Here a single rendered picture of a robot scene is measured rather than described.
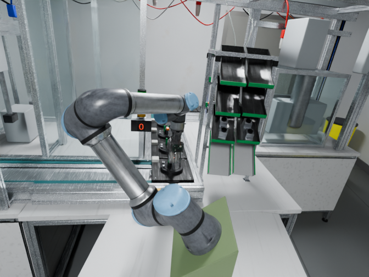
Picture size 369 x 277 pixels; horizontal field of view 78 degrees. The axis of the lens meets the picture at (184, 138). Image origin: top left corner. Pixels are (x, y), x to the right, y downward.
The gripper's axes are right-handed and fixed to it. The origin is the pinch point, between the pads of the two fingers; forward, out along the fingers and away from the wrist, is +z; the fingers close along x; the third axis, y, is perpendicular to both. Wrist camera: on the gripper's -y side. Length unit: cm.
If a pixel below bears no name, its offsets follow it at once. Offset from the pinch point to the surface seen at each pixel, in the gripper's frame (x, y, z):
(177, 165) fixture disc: 3.2, -7.3, 8.1
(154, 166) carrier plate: -10.7, -9.1, 10.1
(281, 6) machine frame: 100, -109, -97
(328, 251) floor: 156, -19, 107
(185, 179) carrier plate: 6.8, 4.8, 10.2
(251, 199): 47, 9, 21
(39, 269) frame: -71, 18, 59
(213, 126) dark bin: 23.6, -10.8, -16.9
